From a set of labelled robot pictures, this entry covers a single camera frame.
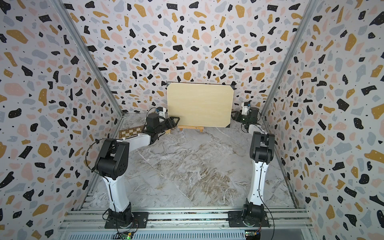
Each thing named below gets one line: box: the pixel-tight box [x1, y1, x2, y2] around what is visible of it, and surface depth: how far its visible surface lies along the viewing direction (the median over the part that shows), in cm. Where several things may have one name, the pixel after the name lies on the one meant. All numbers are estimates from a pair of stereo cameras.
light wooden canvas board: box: [166, 82, 234, 128], surface depth 105 cm
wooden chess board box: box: [118, 125, 143, 139], surface depth 108 cm
